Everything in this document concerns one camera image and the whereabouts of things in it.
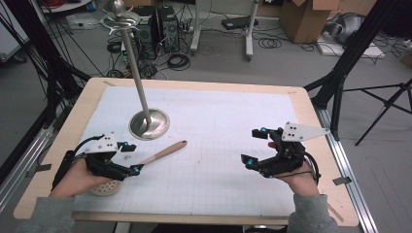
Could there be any black post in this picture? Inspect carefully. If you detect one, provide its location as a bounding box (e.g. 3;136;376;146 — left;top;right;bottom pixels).
329;77;345;141

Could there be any large open cardboard box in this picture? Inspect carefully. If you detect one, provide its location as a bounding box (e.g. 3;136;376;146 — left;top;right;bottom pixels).
279;0;341;44

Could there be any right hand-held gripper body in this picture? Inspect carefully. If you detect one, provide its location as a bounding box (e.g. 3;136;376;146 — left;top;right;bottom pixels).
258;121;330;179

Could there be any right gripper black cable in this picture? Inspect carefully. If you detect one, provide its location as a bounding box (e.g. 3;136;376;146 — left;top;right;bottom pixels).
275;151;323;186

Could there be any person's left hand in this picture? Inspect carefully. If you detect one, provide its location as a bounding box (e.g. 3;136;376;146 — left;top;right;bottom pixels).
48;158;113;198

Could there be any metal stand with round base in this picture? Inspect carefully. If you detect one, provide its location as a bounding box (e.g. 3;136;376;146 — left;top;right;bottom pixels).
100;0;171;141

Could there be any silver grey appliance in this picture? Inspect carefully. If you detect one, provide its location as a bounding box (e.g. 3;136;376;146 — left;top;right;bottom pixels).
325;13;365;45

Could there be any white foam board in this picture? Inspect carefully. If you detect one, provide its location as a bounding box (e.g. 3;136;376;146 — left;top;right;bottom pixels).
316;40;386;60

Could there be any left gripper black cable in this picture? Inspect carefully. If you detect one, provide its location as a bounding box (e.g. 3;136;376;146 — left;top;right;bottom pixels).
52;135;105;190

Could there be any aluminium rail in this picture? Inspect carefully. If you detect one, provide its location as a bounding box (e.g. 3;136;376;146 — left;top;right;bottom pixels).
315;106;378;233
0;127;54;212

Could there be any person's right hand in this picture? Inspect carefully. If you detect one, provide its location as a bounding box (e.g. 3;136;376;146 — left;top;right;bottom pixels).
278;161;321;197

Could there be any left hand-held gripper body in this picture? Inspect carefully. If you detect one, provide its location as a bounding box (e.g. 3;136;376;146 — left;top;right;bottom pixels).
85;131;132;182

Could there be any white grid mat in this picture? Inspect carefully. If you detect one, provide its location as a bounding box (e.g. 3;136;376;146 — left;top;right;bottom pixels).
73;85;300;217

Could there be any thin black cable coil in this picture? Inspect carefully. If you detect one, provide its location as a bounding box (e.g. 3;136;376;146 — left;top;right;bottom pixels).
257;37;283;50

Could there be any black frame column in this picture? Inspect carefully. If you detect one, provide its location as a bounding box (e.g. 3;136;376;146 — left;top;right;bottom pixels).
304;0;402;109

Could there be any black computer tower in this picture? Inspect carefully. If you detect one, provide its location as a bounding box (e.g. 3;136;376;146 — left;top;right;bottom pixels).
156;5;181;53
134;6;159;59

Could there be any thick black cable coil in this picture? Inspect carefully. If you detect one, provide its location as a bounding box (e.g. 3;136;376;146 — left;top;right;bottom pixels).
166;52;191;72

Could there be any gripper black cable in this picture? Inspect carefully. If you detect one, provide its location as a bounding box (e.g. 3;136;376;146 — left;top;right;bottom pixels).
52;135;105;190
275;151;323;186

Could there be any beige slotted spoon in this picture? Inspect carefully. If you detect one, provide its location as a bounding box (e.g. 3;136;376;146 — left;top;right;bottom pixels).
88;140;189;197

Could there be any black tripod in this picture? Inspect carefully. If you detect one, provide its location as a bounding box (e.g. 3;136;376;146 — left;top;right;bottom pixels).
343;77;412;147

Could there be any flat black device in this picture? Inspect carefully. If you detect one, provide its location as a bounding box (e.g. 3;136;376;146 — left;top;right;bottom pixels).
222;15;259;31

